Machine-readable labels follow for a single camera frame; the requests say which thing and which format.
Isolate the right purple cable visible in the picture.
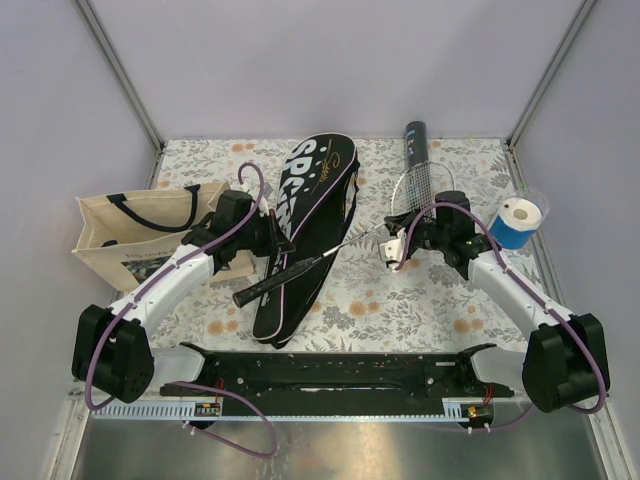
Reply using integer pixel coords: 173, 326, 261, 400
392, 204, 609, 431

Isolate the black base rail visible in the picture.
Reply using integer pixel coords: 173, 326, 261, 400
160, 350, 514, 407

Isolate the white slotted cable duct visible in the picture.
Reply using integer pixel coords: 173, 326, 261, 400
93, 399, 493, 423

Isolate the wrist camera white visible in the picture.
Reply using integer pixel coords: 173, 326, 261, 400
378, 237, 405, 268
240, 180, 273, 204

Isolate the black sport racket cover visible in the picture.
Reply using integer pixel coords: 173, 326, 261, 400
252, 133, 360, 349

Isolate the floral table mat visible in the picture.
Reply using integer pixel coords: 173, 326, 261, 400
151, 138, 526, 353

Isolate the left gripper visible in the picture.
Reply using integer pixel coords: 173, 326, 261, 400
234, 208, 295, 257

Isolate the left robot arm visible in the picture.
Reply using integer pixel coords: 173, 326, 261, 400
71, 190, 293, 403

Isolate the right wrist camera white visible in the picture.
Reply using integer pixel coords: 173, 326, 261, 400
378, 237, 405, 268

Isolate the blue wrapped toilet paper roll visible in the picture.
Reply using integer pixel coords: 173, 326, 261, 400
489, 196, 545, 250

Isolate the white racket black handle front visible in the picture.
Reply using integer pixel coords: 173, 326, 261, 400
231, 162, 459, 308

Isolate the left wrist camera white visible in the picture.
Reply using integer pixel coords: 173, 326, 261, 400
240, 180, 273, 204

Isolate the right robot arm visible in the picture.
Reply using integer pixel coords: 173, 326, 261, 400
381, 187, 610, 414

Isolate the beige canvas tote bag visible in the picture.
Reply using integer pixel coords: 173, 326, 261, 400
72, 182, 229, 293

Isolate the black shuttlecock tube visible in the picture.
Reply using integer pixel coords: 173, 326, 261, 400
403, 120, 428, 169

